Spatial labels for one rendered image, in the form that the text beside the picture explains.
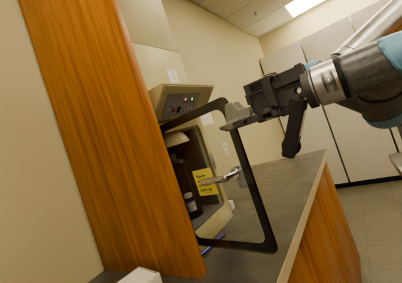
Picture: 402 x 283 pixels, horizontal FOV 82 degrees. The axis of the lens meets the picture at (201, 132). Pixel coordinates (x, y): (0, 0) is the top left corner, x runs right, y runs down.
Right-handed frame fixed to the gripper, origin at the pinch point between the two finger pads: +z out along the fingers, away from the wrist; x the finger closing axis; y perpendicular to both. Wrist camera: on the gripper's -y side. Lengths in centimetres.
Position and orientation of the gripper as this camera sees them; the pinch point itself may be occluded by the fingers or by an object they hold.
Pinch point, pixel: (225, 130)
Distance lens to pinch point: 54.2
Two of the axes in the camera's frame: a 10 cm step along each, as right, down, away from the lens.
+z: -7.8, 2.8, 5.5
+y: -3.2, -9.5, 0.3
